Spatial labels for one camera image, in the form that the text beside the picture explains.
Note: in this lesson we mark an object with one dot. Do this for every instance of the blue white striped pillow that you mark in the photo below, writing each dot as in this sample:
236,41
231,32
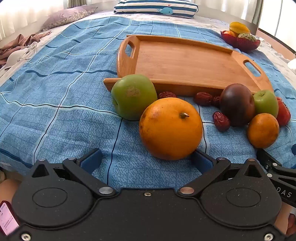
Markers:
148,7

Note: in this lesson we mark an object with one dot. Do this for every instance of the dark purple plum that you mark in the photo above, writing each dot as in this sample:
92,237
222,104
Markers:
237,105

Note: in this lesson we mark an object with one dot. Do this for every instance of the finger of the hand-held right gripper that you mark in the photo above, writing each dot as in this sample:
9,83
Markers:
275,165
294,153

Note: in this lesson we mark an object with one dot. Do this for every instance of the wooden tray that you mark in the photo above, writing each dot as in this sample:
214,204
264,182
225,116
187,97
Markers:
185,64

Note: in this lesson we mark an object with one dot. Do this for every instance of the white bra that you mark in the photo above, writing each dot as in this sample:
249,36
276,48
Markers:
16,56

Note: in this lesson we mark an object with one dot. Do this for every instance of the brown clothes pile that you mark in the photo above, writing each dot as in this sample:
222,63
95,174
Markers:
16,45

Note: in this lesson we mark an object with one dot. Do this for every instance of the small orange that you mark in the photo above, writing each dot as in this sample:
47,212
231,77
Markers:
263,131

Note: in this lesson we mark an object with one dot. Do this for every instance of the phone with red case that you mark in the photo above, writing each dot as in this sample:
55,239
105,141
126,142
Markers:
8,220

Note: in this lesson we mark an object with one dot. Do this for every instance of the white sheer curtain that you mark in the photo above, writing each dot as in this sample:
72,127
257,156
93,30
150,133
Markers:
27,14

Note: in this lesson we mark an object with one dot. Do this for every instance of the green custard apple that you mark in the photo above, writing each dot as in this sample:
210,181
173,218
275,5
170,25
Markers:
247,37

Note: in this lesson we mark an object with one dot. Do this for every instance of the large green apple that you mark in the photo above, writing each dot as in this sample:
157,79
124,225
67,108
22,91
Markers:
131,97

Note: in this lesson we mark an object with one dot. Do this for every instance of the person's left leg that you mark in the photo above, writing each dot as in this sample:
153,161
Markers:
9,188

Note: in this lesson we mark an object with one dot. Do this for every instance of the person's leg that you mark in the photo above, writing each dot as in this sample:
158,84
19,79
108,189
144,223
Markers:
284,215
9,188

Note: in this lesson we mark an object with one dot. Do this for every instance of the small orange fruit in bowl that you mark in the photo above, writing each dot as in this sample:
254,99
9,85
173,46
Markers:
230,33

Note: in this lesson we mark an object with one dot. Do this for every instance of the small green apple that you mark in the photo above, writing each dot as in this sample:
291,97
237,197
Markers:
266,104

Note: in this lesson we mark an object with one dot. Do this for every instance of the yellow star fruit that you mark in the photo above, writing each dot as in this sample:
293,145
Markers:
240,27

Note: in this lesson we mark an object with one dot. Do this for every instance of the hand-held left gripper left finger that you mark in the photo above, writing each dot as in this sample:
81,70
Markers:
91,161

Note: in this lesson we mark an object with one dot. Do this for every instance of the person's right leg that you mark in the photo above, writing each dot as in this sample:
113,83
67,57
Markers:
284,215

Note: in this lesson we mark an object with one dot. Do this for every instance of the red apple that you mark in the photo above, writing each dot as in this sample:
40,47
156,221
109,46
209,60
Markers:
284,113

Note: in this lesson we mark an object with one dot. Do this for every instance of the purple floral pillow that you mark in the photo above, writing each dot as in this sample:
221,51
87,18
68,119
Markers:
67,16

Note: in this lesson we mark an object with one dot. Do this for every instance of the blue checked blanket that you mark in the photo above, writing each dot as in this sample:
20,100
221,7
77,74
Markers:
57,115

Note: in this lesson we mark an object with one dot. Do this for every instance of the large orange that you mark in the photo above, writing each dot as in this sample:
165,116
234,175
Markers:
168,132

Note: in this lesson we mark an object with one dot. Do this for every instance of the red glass bowl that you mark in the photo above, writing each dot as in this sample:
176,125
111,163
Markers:
242,44

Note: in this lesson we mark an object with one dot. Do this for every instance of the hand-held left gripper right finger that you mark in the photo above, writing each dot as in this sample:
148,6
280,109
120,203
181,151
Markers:
204,162

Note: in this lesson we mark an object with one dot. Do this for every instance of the red jujube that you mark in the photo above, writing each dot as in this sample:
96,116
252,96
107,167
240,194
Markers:
167,95
221,121
203,99
217,101

